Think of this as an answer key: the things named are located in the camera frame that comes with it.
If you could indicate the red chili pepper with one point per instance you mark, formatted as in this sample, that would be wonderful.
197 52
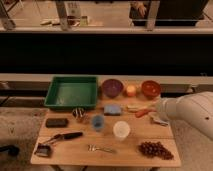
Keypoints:
143 112

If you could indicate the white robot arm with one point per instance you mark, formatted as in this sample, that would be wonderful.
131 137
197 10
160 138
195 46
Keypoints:
195 109

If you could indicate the purple bowl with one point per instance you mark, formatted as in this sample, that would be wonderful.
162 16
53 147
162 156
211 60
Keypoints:
112 87

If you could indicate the red bowl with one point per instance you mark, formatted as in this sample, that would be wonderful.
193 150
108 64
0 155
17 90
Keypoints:
151 89

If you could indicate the blue sponge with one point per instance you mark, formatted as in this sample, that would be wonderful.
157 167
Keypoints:
113 110

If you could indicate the orange apple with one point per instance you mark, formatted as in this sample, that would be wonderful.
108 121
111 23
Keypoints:
131 91

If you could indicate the yellow banana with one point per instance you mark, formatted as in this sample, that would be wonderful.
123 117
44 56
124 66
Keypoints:
135 108

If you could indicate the blue plastic cup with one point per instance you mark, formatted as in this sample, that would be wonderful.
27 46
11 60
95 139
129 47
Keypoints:
98 122

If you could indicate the green plastic tray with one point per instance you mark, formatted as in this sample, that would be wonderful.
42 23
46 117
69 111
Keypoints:
66 93

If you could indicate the white plastic cup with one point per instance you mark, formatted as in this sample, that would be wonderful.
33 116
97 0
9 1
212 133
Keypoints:
121 130

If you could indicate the silver fork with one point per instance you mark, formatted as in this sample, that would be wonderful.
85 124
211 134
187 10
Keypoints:
95 148

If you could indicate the black rectangular case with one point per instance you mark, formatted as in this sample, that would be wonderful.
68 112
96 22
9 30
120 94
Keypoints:
56 122

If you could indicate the bunch of dark grapes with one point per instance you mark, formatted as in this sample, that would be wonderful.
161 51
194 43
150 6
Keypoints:
155 149

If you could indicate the black binder clip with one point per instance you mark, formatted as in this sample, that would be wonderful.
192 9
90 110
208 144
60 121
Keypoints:
43 150

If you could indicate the black object on floor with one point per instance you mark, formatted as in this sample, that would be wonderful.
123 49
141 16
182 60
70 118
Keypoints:
11 149

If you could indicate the black handled knife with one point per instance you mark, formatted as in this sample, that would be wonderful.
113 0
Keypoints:
66 136

